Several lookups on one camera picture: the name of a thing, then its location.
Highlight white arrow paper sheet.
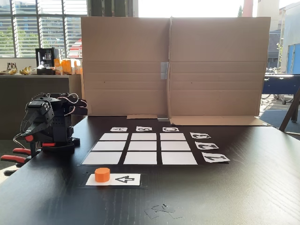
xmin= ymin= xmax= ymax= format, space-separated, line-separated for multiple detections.
xmin=85 ymin=173 xmax=141 ymax=187

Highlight red-handled black clamp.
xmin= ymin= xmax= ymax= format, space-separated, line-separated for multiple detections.
xmin=0 ymin=147 xmax=32 ymax=177

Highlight black red bar clamp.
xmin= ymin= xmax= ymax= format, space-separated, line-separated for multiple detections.
xmin=23 ymin=133 xmax=57 ymax=158

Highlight dark wooden counter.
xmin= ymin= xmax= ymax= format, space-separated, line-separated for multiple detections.
xmin=0 ymin=74 xmax=83 ymax=139

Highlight brown cardboard panel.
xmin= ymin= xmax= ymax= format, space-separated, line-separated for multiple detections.
xmin=168 ymin=16 xmax=271 ymax=127
xmin=81 ymin=16 xmax=171 ymax=120

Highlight paper sheet number 2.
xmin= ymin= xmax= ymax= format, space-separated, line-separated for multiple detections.
xmin=195 ymin=141 xmax=220 ymax=150

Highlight brown wooden stand leg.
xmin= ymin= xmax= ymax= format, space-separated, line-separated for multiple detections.
xmin=278 ymin=86 xmax=300 ymax=132

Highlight white nine-square grid sheet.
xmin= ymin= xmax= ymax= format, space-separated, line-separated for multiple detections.
xmin=77 ymin=132 xmax=204 ymax=167

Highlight paper sheet number 3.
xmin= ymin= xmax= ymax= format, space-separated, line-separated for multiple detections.
xmin=189 ymin=132 xmax=211 ymax=139

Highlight blue foosball table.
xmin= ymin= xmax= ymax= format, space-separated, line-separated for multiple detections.
xmin=262 ymin=74 xmax=300 ymax=105

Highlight round orange token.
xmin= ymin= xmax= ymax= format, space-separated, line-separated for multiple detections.
xmin=94 ymin=167 xmax=111 ymax=183

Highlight black coffee machine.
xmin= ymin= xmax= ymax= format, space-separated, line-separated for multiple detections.
xmin=35 ymin=47 xmax=62 ymax=75

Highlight orange drink cartons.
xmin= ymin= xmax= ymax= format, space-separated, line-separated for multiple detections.
xmin=53 ymin=58 xmax=83 ymax=75

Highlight paper sheet number 1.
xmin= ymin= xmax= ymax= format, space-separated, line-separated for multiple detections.
xmin=201 ymin=152 xmax=231 ymax=163

